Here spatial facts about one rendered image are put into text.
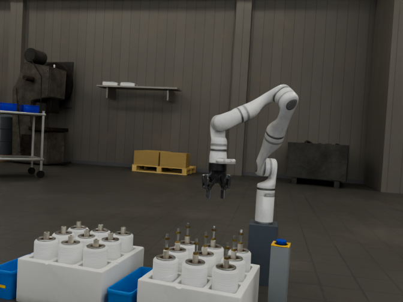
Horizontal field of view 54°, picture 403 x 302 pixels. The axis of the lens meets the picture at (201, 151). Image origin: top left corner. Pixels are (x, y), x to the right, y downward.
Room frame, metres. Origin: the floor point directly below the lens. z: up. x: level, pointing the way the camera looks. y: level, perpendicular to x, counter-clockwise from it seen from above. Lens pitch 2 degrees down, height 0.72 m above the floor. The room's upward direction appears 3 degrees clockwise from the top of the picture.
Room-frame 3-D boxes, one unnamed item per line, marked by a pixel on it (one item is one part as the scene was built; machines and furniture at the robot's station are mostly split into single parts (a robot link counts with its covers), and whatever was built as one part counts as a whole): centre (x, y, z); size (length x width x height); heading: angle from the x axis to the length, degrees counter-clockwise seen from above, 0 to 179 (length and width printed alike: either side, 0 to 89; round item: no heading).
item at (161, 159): (7.88, 0.71, 0.20); 1.12 x 0.75 x 0.40; 79
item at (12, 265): (1.77, 0.76, 0.06); 0.30 x 0.11 x 0.12; 164
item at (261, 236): (2.01, -0.34, 0.15); 0.14 x 0.14 x 0.30; 80
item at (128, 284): (1.62, 0.24, 0.06); 0.30 x 0.11 x 0.12; 162
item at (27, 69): (8.12, 3.22, 1.15); 1.21 x 1.04 x 2.31; 80
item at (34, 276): (1.74, 0.49, 0.09); 0.39 x 0.39 x 0.18; 74
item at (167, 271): (1.50, 0.11, 0.16); 0.10 x 0.10 x 0.18
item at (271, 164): (2.01, -0.34, 0.54); 0.09 x 0.09 x 0.17; 6
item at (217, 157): (1.67, -0.08, 0.64); 0.11 x 0.09 x 0.06; 30
